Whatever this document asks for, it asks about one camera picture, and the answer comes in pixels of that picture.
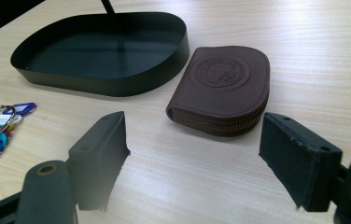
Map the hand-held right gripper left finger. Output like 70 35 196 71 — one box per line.
66 110 132 213

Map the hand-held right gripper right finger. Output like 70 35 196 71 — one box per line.
259 112 344 213

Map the brown leather zip wallet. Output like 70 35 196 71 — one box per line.
165 45 272 138

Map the black metal tray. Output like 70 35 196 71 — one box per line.
9 11 190 97

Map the black rod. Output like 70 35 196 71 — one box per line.
100 0 116 15

